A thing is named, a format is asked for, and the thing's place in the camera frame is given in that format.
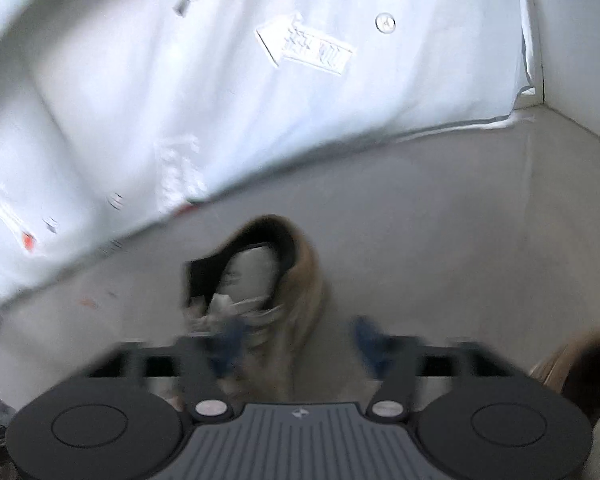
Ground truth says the beige sneaker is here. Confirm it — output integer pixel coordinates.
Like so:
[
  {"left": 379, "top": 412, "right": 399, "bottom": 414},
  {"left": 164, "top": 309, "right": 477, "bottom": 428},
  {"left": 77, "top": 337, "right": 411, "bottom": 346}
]
[
  {"left": 527, "top": 329, "right": 600, "bottom": 428},
  {"left": 180, "top": 215, "right": 332, "bottom": 402}
]

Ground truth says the white printed curtain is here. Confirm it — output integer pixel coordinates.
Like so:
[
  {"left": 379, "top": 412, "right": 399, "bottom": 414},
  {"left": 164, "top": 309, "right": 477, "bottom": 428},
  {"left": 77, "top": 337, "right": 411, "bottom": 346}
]
[{"left": 0, "top": 0, "right": 537, "bottom": 313}]

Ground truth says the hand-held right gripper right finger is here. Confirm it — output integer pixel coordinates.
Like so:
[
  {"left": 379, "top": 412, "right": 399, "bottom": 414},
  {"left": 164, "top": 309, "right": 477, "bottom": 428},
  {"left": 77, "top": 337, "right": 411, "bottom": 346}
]
[{"left": 351, "top": 316, "right": 525, "bottom": 418}]

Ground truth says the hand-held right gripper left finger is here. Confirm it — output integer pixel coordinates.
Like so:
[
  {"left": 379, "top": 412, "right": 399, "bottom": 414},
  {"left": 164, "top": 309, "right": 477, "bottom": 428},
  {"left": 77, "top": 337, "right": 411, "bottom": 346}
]
[{"left": 86, "top": 319, "right": 247, "bottom": 420}]

